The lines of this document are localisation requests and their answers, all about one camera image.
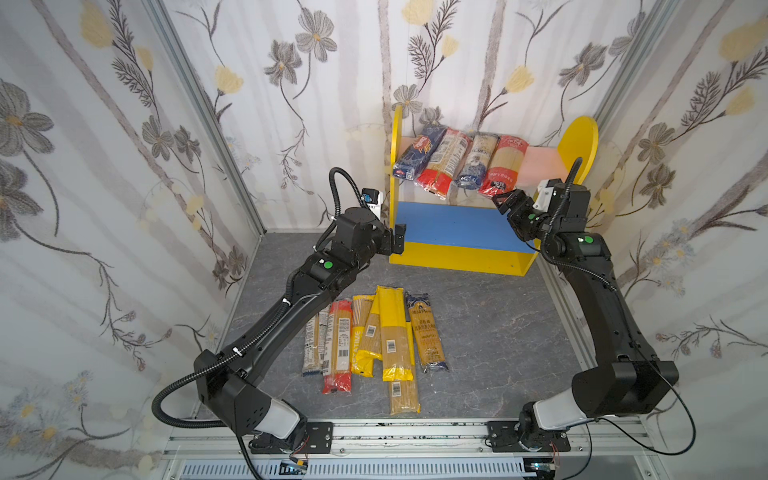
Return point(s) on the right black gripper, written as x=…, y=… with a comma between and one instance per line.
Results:
x=516, y=207

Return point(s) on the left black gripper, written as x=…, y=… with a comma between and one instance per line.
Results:
x=390, y=238

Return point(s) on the red yellow spaghetti bag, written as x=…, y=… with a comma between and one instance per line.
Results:
x=504, y=167

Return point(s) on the blue gold spaghetti bag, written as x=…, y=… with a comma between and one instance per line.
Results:
x=477, y=161

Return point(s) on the red labelled spaghetti bag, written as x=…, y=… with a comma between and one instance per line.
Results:
x=444, y=162

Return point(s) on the dark blue Barilla spaghetti bag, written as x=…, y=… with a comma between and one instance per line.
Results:
x=414, y=160

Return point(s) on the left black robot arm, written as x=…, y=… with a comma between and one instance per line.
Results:
x=227, y=382

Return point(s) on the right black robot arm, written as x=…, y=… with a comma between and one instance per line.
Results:
x=629, y=379

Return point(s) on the yellow shelf pink blue boards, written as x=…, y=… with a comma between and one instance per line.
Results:
x=475, y=237

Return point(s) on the large yellow spaghetti bag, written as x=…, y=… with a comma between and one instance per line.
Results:
x=395, y=346

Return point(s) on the yellow spaghetti bag small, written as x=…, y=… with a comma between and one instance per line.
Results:
x=366, y=342

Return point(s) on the brown blue spaghetti bag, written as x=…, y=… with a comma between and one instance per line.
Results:
x=426, y=335

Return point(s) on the red clear spaghetti bag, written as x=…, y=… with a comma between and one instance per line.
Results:
x=336, y=361

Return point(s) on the clear white spaghetti bag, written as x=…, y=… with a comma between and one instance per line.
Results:
x=314, y=343

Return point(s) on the brown spaghetti pack bottom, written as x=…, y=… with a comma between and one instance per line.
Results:
x=404, y=397

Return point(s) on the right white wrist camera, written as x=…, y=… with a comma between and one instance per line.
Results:
x=545, y=192

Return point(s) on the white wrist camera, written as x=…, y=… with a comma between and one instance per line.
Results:
x=545, y=192
x=373, y=199

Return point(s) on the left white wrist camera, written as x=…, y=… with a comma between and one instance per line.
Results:
x=373, y=199

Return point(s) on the white cable duct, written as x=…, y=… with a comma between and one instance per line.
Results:
x=414, y=468

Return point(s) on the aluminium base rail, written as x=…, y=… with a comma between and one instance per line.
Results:
x=594, y=452

